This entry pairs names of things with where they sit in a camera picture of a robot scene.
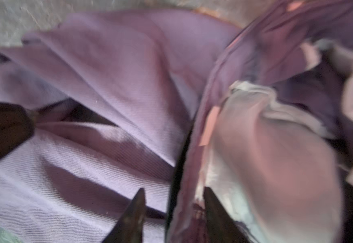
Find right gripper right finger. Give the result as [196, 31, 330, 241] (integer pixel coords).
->
[203, 187, 249, 243]

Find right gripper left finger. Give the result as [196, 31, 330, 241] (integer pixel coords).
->
[102, 188, 146, 243]

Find purple trousers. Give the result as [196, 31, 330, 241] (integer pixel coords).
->
[0, 1, 353, 243]

